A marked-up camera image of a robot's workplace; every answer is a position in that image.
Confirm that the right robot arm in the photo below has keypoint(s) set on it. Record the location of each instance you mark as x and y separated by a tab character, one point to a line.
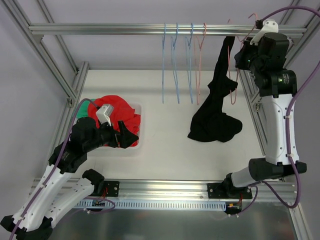
277	88

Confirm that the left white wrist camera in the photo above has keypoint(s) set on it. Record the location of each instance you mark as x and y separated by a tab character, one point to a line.
103	114

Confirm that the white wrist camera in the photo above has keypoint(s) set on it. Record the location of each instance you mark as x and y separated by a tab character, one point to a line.
103	114
268	26

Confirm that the green tank top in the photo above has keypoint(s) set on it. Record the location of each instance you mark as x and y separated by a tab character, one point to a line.
83	109

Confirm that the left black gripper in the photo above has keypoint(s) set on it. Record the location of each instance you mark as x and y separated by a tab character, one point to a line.
119	136

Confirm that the white slotted cable duct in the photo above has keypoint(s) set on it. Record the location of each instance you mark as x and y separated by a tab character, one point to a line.
125	204

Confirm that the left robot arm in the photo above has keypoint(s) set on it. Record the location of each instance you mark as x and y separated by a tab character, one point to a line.
44	209

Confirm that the blue hanger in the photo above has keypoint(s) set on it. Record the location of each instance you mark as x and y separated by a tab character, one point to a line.
173	44
163	63
188	55

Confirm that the black tank top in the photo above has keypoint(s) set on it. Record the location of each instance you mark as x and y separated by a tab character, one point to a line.
210	123

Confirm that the red tank top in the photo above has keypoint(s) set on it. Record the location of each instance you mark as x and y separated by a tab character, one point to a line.
122	111

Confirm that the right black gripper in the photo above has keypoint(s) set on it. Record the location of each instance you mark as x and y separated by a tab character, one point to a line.
241	58

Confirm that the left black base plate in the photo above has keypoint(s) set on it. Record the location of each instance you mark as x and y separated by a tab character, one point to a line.
108	188

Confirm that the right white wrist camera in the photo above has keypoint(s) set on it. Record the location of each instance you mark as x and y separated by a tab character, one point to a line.
268	26

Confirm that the pink hanger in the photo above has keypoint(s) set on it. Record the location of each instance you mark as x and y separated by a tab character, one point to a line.
233	94
197	48

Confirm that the aluminium hanging rail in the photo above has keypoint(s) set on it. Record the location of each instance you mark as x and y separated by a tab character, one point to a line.
97	29

